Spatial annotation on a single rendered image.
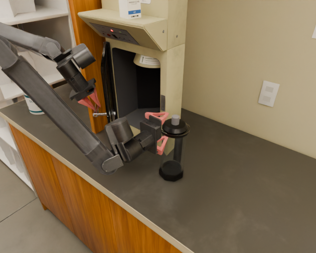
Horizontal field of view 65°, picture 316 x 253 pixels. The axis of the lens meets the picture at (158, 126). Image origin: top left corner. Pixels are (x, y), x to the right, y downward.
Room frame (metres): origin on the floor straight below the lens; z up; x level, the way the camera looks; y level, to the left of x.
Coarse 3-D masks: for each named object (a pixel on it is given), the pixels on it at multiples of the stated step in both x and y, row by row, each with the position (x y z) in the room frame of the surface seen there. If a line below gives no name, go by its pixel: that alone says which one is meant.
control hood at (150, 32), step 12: (84, 12) 0.96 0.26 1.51; (96, 12) 0.96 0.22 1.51; (108, 12) 0.96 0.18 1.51; (108, 24) 0.87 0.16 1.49; (120, 24) 0.82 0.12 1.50; (132, 24) 0.78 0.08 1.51; (144, 24) 0.76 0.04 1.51; (156, 24) 0.80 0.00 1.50; (132, 36) 0.85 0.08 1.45; (144, 36) 0.80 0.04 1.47; (156, 36) 0.80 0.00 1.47; (156, 48) 0.82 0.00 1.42
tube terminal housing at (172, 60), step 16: (112, 0) 1.00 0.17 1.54; (160, 0) 0.86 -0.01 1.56; (176, 0) 0.88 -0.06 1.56; (160, 16) 0.86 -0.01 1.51; (176, 16) 0.88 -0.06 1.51; (176, 32) 0.88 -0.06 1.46; (128, 48) 0.96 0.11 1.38; (144, 48) 0.91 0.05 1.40; (176, 48) 0.88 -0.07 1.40; (112, 64) 1.03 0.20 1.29; (176, 64) 0.89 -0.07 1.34; (176, 80) 0.89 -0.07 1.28; (176, 96) 0.90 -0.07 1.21; (176, 112) 0.90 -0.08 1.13; (160, 144) 0.86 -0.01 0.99
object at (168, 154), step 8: (168, 144) 0.69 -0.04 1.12; (176, 144) 0.69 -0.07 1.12; (184, 144) 0.71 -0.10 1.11; (168, 152) 0.69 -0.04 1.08; (176, 152) 0.69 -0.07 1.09; (184, 152) 0.71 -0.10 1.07; (168, 160) 0.69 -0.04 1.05; (176, 160) 0.69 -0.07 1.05; (168, 168) 0.69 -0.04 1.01; (176, 168) 0.69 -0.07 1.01
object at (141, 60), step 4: (136, 56) 0.98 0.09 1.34; (140, 56) 0.96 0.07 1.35; (144, 56) 0.95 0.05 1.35; (136, 60) 0.97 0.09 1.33; (140, 60) 0.95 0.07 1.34; (144, 60) 0.94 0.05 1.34; (148, 60) 0.93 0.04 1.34; (152, 60) 0.93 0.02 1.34; (156, 60) 0.93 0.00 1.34; (136, 64) 0.96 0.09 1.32; (140, 64) 0.94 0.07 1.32; (144, 64) 0.93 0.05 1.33; (148, 64) 0.93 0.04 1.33; (152, 64) 0.92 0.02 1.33; (156, 64) 0.93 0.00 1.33; (160, 64) 0.93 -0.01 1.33
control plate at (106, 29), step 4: (92, 24) 0.95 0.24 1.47; (96, 24) 0.92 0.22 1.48; (96, 28) 0.96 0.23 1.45; (100, 28) 0.94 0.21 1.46; (104, 28) 0.92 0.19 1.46; (108, 28) 0.90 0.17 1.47; (112, 28) 0.88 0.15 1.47; (116, 28) 0.86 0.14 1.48; (100, 32) 0.98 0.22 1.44; (104, 32) 0.95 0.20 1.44; (108, 32) 0.93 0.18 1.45; (112, 32) 0.91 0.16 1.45; (116, 32) 0.89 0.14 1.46; (124, 32) 0.85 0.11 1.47; (104, 36) 0.99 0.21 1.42; (108, 36) 0.97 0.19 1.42; (112, 36) 0.94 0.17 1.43; (116, 36) 0.92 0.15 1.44; (120, 36) 0.90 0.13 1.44; (124, 36) 0.88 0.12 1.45; (128, 36) 0.86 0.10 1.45; (120, 40) 0.94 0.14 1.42; (124, 40) 0.91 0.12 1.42; (132, 40) 0.87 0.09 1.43; (136, 44) 0.89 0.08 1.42
